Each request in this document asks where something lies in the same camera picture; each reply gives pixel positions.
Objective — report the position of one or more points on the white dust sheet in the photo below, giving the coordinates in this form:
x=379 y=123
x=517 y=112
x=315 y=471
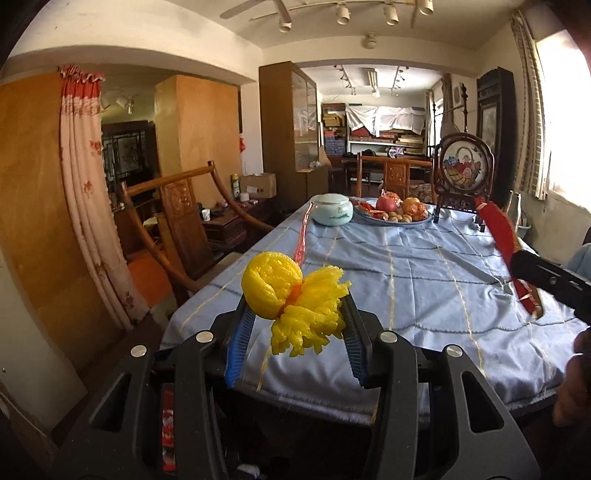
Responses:
x=385 y=117

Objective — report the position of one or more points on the tall wooden glass cabinet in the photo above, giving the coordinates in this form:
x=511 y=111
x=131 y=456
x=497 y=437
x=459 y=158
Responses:
x=281 y=129

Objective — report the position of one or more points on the green spray can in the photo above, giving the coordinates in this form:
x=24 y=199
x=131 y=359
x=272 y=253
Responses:
x=235 y=187

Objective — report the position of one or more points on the curved-back wooden armchair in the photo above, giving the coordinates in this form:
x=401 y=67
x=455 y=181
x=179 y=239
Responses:
x=180 y=217

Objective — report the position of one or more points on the red plastic strip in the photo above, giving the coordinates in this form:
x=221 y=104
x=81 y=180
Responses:
x=302 y=237

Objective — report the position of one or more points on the round ceiling lamp base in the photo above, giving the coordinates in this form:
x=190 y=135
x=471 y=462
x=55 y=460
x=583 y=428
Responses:
x=369 y=40

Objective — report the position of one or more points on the person's right hand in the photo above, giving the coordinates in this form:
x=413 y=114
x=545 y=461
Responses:
x=575 y=383

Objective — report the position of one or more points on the carved wooden chair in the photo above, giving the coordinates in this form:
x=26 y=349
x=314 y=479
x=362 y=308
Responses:
x=396 y=173

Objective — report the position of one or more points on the red hanging ornament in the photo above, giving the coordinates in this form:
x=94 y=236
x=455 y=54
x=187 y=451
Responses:
x=241 y=144

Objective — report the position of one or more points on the light blue checked tablecloth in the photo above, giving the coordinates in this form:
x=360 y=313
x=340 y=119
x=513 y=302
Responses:
x=429 y=286

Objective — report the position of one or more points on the white track spotlight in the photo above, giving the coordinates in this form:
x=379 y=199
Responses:
x=342 y=14
x=285 y=24
x=391 y=14
x=425 y=5

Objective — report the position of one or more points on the blue denim cloth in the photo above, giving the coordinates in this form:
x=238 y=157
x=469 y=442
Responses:
x=581 y=258

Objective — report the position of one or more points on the dark carved standing panel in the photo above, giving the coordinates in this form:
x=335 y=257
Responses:
x=496 y=115

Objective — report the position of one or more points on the pile of walnuts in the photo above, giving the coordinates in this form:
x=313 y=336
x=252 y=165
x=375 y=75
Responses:
x=399 y=218

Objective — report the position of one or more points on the pale green ceramic jar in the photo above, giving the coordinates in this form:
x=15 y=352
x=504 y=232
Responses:
x=330 y=211

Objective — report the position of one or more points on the cluttered storage shelf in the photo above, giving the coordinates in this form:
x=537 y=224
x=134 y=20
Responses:
x=334 y=134

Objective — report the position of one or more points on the pink floral curtain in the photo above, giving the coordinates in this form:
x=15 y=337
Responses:
x=87 y=184

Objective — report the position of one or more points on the red apple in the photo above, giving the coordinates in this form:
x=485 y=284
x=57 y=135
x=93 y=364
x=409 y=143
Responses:
x=387 y=204

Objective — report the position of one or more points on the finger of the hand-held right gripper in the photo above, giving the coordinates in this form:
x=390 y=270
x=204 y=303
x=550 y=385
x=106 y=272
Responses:
x=549 y=277

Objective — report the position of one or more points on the dark wooden side table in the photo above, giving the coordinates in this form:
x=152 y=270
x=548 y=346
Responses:
x=231 y=226

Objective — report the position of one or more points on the cardboard box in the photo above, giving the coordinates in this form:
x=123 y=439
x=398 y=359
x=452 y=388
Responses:
x=258 y=184

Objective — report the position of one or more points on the yellow foam fruit net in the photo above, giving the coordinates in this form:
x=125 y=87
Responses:
x=304 y=304

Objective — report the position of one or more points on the red printed packet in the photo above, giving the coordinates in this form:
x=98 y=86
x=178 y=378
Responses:
x=167 y=429

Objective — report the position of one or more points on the checked window curtain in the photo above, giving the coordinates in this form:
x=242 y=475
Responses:
x=528 y=101

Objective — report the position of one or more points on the round embroidered table screen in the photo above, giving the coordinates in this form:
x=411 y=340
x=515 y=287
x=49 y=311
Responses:
x=464 y=161

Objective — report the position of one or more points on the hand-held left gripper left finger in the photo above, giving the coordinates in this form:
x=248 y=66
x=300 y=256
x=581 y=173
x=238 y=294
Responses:
x=238 y=353

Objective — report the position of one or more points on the fruit plate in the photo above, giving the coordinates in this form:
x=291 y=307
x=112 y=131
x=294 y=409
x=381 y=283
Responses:
x=364 y=217

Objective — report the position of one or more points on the orange fruit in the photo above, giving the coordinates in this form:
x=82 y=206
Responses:
x=413 y=207

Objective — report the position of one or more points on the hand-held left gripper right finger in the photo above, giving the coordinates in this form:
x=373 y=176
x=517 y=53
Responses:
x=356 y=353

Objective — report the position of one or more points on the dark lattice room screen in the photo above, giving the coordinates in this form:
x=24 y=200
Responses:
x=129 y=152

